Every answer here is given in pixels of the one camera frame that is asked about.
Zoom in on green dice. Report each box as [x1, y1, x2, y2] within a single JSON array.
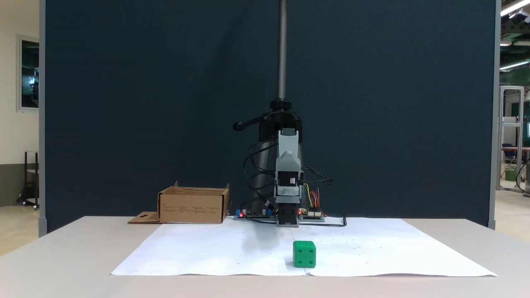
[[293, 241, 317, 268]]

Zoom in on blue power circuit board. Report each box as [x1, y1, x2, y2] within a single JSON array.
[[234, 209, 275, 221]]

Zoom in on brown cardboard box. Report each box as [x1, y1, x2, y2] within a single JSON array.
[[128, 181, 231, 224]]

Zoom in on white paper sheet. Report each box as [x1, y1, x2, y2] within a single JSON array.
[[111, 217, 497, 277]]

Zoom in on black tripod with metal column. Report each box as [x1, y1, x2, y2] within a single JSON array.
[[232, 0, 309, 209]]

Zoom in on dark blue partition panel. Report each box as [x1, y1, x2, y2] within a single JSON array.
[[39, 0, 501, 237]]

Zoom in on blue chair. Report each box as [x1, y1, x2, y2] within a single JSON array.
[[502, 143, 517, 166]]

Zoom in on fluorescent ceiling light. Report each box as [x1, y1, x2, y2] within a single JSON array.
[[500, 0, 530, 17], [500, 60, 530, 71]]

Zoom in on black metal rack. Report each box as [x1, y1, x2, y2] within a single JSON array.
[[17, 151, 40, 210]]

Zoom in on circuit board with coloured wires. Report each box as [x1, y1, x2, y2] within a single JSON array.
[[298, 209, 326, 223]]

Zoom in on black looping arm cable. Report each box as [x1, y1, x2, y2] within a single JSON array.
[[242, 141, 277, 195]]

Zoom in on black base motor cable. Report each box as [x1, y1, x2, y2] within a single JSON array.
[[240, 195, 277, 224]]

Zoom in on aluminium profile frame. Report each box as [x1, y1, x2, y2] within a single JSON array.
[[499, 85, 525, 192]]

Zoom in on framed wall window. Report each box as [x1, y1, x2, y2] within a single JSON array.
[[17, 35, 40, 112]]

